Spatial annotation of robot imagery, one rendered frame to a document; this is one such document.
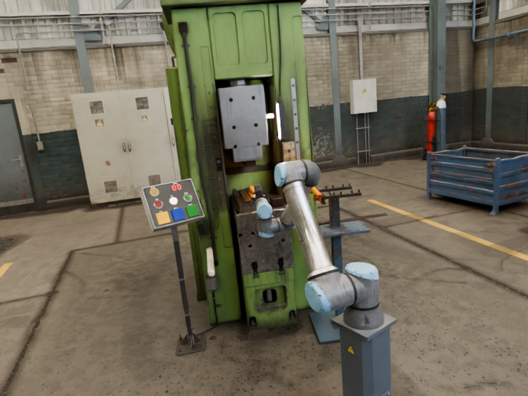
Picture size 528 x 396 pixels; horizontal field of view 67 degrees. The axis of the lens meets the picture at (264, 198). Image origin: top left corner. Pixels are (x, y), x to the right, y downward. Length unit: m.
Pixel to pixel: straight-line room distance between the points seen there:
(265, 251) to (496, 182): 3.63
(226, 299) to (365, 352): 1.48
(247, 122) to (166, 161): 5.34
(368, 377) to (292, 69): 2.00
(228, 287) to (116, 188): 5.19
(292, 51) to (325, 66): 6.59
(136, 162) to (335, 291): 6.51
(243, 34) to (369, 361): 2.15
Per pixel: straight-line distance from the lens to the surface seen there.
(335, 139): 9.76
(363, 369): 2.07
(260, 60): 2.93
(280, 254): 2.91
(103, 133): 7.96
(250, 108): 2.75
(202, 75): 2.88
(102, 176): 8.04
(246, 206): 2.83
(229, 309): 3.25
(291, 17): 3.00
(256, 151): 2.77
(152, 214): 2.58
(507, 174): 5.90
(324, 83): 9.50
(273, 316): 3.11
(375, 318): 1.98
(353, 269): 1.90
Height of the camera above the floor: 1.65
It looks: 13 degrees down
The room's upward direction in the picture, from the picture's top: 5 degrees counter-clockwise
